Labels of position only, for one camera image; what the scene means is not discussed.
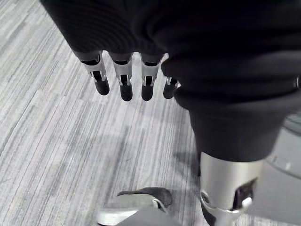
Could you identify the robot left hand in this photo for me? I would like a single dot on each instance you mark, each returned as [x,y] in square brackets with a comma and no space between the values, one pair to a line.
[211,47]

